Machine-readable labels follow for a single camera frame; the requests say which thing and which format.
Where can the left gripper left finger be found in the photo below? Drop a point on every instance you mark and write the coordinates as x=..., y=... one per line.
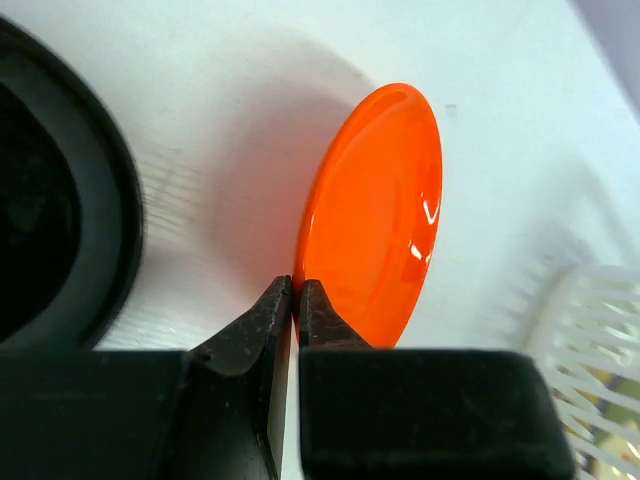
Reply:
x=235, y=409

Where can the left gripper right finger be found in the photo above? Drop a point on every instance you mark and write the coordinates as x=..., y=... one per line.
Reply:
x=367, y=413

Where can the orange round plate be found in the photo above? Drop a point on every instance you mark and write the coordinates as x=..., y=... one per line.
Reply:
x=370, y=222

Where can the white plastic dish bin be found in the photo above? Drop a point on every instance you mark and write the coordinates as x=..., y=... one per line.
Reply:
x=586, y=344

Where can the black round plate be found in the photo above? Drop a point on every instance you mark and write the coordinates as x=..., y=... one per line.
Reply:
x=72, y=216

